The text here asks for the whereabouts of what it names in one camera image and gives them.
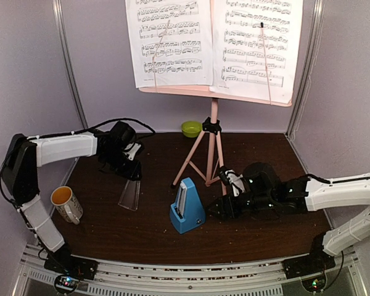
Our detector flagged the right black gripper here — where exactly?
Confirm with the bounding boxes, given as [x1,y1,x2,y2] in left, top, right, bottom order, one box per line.
[205,191,274,223]

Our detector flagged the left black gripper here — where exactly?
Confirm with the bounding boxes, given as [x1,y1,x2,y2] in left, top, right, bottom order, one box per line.
[102,148,141,181]

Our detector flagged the clear metronome front cover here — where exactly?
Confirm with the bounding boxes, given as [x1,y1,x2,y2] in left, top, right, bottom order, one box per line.
[118,180,141,212]

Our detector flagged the blue metronome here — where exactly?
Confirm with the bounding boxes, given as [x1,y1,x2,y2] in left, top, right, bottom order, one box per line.
[169,178,206,234]

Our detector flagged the pink music stand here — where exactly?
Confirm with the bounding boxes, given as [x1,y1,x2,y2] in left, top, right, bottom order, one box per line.
[138,0,297,197]

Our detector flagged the sheet music page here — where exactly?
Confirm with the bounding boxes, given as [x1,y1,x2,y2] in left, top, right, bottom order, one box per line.
[210,0,303,107]
[125,0,213,88]

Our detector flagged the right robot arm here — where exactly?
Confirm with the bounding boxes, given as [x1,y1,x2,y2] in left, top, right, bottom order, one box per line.
[205,162,370,273]

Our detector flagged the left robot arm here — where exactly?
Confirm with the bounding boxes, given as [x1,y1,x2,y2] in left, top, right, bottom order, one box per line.
[0,118,155,274]

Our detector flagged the green bowl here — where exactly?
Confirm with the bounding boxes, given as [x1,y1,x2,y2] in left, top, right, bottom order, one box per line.
[181,121,202,138]

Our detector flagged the patterned mug yellow inside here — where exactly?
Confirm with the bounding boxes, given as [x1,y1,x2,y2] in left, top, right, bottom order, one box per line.
[51,186,83,225]

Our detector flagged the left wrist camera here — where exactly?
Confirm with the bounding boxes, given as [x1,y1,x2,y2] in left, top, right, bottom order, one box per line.
[123,142,144,160]

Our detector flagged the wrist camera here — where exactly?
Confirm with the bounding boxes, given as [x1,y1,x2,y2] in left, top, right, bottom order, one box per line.
[123,142,144,160]
[218,166,245,197]

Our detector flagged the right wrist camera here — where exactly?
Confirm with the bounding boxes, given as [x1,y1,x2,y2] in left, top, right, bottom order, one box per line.
[218,166,245,197]

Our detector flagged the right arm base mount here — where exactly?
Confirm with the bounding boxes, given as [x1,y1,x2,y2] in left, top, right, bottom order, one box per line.
[282,255,335,279]

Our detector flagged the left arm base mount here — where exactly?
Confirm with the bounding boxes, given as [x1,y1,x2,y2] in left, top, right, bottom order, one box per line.
[44,257,98,281]

